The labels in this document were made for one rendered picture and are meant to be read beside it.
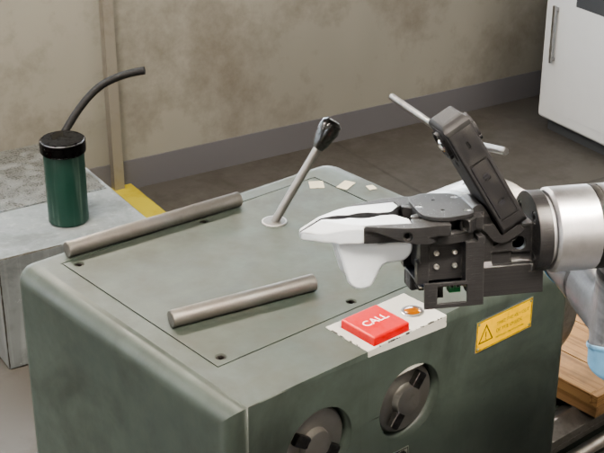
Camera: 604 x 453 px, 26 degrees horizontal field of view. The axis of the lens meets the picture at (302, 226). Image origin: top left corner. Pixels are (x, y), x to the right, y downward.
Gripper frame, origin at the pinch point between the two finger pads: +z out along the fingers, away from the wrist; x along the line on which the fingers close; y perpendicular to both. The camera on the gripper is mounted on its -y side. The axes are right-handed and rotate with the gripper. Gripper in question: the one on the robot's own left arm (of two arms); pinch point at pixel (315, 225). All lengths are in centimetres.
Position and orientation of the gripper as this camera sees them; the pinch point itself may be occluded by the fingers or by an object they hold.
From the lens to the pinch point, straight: 110.3
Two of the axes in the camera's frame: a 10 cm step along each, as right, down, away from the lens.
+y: 0.3, 9.5, 3.1
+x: -1.7, -3.0, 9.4
